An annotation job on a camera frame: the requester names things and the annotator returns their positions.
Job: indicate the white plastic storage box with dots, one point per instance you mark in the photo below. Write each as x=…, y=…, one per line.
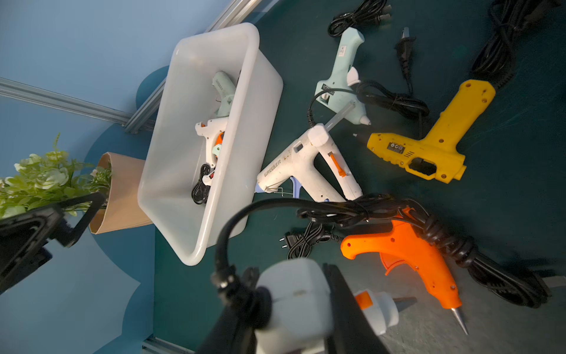
x=188, y=201

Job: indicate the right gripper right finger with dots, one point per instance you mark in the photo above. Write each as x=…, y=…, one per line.
x=351, y=331

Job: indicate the orange glue gun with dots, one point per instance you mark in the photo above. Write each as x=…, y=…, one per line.
x=402, y=245

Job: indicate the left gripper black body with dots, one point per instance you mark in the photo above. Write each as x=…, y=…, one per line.
x=23, y=241

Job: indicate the artificial flower plant in pot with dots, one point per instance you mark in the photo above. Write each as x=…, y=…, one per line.
x=54, y=178

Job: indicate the large white Greeler glue gun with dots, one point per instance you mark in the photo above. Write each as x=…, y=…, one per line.
x=296, y=163

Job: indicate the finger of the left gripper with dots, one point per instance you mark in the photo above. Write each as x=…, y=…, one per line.
x=84, y=217

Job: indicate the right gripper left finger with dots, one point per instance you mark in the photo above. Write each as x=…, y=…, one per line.
x=229, y=335

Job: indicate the white glue gun red switch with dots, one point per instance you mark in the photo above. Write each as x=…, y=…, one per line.
x=301, y=317

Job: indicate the mint glue gun at back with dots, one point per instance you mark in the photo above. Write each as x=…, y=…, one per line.
x=342, y=78

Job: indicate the small white orange-trigger glue gun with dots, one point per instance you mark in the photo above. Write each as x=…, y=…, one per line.
x=209, y=130

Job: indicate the yellow glue gun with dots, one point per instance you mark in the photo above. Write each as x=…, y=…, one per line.
x=435, y=156

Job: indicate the small mint glue gun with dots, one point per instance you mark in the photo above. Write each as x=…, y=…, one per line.
x=216, y=150

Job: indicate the large mint green glue gun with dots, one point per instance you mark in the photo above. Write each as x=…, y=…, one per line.
x=226, y=90

